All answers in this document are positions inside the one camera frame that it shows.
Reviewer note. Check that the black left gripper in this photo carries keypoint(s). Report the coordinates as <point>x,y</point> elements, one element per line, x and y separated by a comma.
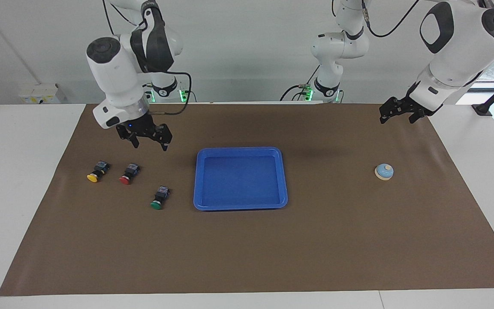
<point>405,105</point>

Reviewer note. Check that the red push button switch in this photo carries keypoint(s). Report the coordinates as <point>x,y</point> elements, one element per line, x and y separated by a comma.
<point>128,174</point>

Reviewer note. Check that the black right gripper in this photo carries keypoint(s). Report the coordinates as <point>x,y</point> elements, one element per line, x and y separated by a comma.
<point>144,128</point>

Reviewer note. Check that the brown table mat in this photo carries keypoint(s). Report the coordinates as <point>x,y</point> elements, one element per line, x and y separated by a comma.
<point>247,249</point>

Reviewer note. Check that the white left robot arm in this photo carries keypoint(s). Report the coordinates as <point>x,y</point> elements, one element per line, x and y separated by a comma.
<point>457,43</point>

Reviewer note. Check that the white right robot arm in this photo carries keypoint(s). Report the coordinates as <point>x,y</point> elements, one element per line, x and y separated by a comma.
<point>118,73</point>

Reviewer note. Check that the green push button switch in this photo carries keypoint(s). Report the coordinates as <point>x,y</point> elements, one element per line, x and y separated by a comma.
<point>159,198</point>

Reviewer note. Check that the light blue call bell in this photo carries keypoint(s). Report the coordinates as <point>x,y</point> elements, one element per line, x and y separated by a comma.
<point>384,172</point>

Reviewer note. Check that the blue plastic tray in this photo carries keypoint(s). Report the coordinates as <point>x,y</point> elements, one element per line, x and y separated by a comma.
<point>240,184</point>

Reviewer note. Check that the yellow push button switch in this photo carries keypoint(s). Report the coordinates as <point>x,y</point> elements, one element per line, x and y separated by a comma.
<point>97,171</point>

